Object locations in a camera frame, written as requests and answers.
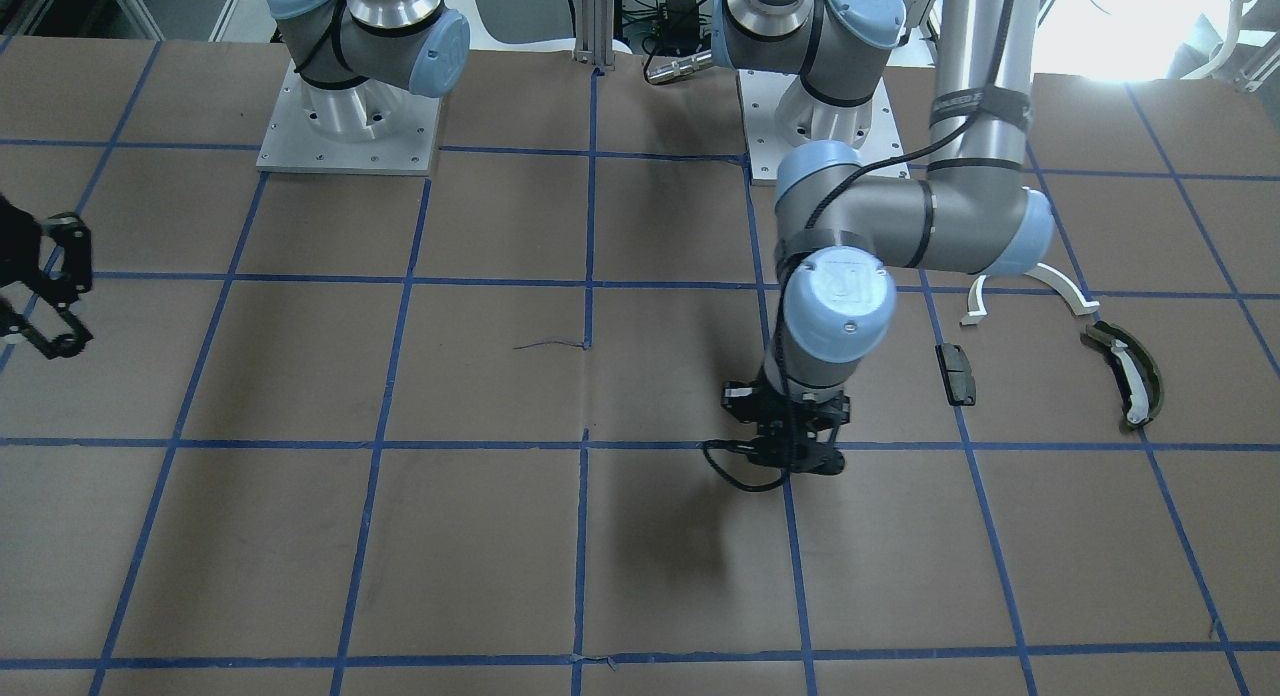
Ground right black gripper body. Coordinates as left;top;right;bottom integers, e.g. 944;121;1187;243
1;196;45;299

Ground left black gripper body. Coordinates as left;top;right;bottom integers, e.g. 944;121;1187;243
722;380;850;473

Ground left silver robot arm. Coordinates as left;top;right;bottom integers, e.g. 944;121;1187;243
701;0;1052;477

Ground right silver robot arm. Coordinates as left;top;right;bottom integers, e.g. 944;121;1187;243
1;0;470;360

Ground black brake pad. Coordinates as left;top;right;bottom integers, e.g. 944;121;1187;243
934;342;977;406

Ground white curved plastic piece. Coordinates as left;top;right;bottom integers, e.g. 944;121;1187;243
959;264;1100;328

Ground green brake shoe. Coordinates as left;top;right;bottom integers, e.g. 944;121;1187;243
1082;321;1165;430

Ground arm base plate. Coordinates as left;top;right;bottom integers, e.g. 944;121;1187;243
737;70;904;186
256;61;442;177

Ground aluminium frame post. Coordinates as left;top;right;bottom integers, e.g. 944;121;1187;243
570;0;616;75

